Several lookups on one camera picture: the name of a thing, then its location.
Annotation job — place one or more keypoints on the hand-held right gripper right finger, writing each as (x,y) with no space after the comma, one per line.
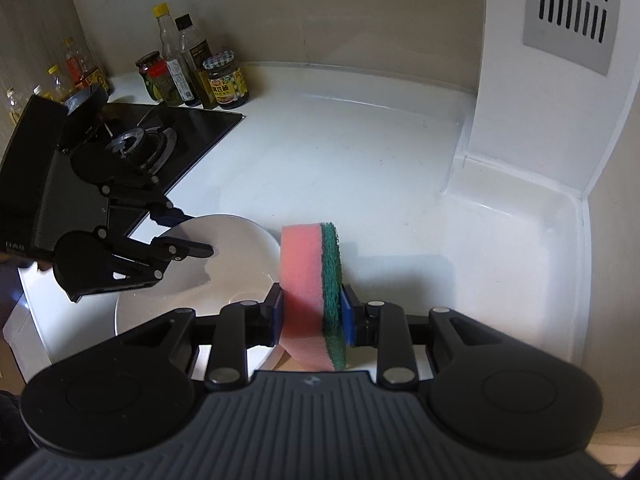
(346,320)

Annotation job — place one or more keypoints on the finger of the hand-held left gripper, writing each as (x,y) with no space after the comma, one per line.
(167,216)
(192,249)

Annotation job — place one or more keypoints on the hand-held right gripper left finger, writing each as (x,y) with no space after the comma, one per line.
(278,317)

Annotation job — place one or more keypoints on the white bowl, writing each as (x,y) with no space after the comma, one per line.
(235,265)

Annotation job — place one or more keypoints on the pink and green sponge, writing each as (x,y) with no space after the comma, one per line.
(305,280)

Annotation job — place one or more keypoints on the gas burner pan support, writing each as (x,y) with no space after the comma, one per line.
(145,147)

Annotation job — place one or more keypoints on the black glass gas stove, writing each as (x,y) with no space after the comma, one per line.
(200,130)

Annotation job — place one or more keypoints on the small clear bottle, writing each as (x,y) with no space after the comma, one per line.
(11,104)

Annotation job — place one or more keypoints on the small yellow cap bottle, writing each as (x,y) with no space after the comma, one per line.
(55,85)

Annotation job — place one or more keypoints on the red lid jar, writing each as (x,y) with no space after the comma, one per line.
(159,82)

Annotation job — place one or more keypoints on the bottles behind stove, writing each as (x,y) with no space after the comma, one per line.
(77,67)

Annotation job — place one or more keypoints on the yellow cap clear bottle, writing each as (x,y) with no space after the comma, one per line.
(175,75)

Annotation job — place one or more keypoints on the checkered lid sauce jar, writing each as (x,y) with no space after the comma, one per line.
(227,87)

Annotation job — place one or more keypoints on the black cap dark bottle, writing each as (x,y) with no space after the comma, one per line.
(200,75)

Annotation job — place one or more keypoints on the dark lid pickle jar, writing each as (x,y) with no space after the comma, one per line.
(145,65)

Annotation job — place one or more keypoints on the grey vent grille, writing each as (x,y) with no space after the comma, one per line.
(570,35)

